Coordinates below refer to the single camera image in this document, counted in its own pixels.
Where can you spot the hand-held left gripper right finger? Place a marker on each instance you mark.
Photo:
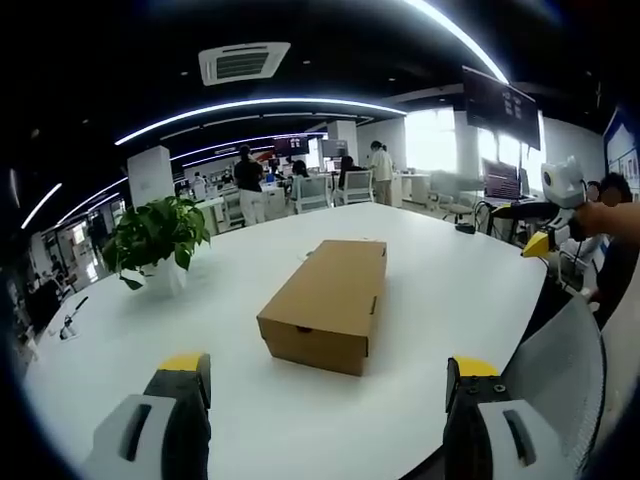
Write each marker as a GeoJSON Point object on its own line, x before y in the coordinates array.
{"type": "Point", "coordinates": [492, 425]}

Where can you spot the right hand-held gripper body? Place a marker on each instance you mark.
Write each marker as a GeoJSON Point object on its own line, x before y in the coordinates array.
{"type": "Point", "coordinates": [564, 187]}

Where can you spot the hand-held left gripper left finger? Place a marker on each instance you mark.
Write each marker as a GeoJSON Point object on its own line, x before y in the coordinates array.
{"type": "Point", "coordinates": [150, 425]}

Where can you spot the brown cardboard shoe box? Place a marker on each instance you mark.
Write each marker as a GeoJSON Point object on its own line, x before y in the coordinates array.
{"type": "Point", "coordinates": [325, 305]}

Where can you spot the computer monitor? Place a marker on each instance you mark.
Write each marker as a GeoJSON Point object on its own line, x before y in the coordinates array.
{"type": "Point", "coordinates": [500, 180]}

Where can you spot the grey mesh office chair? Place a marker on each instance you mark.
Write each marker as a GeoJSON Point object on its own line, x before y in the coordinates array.
{"type": "Point", "coordinates": [557, 390]}

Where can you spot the small black desk object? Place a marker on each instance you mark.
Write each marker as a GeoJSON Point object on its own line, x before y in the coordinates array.
{"type": "Point", "coordinates": [465, 228]}

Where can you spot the hanging dark display screen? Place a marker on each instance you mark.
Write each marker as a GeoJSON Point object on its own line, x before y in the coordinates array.
{"type": "Point", "coordinates": [500, 107]}

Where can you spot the white plant pot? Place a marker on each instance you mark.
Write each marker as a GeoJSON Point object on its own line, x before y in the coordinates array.
{"type": "Point", "coordinates": [167, 277]}

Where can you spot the white office chair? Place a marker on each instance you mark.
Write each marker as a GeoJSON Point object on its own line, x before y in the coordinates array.
{"type": "Point", "coordinates": [232, 207]}
{"type": "Point", "coordinates": [312, 192]}
{"type": "Point", "coordinates": [357, 187]}

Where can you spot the green potted plant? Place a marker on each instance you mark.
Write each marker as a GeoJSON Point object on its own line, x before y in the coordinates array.
{"type": "Point", "coordinates": [157, 235]}

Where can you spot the ceiling air conditioner vent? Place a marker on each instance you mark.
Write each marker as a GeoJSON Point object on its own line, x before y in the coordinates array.
{"type": "Point", "coordinates": [243, 62]}

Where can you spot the wall poster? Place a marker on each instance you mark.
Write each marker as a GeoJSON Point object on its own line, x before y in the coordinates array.
{"type": "Point", "coordinates": [622, 145]}

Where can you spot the distant wall display screen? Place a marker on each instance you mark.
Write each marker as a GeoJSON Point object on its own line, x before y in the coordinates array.
{"type": "Point", "coordinates": [292, 145]}

